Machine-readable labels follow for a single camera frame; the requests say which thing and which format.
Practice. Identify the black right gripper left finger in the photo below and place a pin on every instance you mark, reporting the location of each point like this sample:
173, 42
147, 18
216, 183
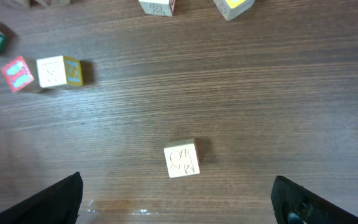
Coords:
57, 204

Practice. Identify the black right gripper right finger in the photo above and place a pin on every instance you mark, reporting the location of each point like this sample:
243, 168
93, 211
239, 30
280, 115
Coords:
292, 203

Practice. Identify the plain block number two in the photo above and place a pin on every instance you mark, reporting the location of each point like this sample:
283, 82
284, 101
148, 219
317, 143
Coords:
158, 7

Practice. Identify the plain block yellow side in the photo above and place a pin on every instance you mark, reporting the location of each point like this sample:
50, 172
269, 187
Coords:
59, 71

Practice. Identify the blue top block left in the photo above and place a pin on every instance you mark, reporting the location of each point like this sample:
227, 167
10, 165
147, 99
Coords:
53, 3

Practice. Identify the red I top block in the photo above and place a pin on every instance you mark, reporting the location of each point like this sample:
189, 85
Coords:
21, 75

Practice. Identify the green N block left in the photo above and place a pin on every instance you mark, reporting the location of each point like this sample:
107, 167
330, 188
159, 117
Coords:
16, 4

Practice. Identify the yellow top block right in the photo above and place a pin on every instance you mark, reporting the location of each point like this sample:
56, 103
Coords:
230, 9

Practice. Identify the lone block with zero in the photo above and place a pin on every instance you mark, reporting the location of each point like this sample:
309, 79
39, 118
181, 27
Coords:
182, 158

